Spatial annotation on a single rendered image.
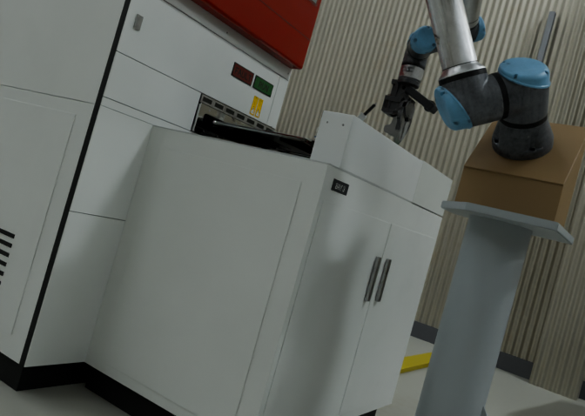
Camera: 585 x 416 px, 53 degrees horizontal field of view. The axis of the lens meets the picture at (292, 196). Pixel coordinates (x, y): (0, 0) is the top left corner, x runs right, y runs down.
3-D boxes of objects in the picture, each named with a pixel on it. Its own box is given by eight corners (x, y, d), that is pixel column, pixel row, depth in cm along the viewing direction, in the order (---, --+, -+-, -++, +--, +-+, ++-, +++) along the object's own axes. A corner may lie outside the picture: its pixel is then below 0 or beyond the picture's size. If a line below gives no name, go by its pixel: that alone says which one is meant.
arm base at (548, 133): (562, 133, 152) (565, 101, 146) (539, 166, 145) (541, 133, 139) (507, 122, 162) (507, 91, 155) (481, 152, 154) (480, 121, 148)
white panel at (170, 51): (95, 104, 160) (135, -35, 161) (259, 165, 229) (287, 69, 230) (102, 104, 158) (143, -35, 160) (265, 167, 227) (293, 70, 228)
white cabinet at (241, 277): (75, 388, 173) (151, 125, 175) (257, 364, 255) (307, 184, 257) (241, 493, 139) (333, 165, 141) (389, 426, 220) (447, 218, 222)
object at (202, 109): (190, 130, 190) (198, 102, 190) (264, 159, 227) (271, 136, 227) (194, 130, 189) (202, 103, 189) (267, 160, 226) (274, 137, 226)
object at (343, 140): (308, 161, 152) (323, 110, 153) (386, 196, 199) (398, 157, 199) (339, 167, 147) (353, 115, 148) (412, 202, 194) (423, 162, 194)
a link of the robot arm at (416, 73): (426, 74, 187) (419, 64, 180) (423, 87, 186) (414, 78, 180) (406, 71, 191) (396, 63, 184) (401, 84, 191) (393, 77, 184)
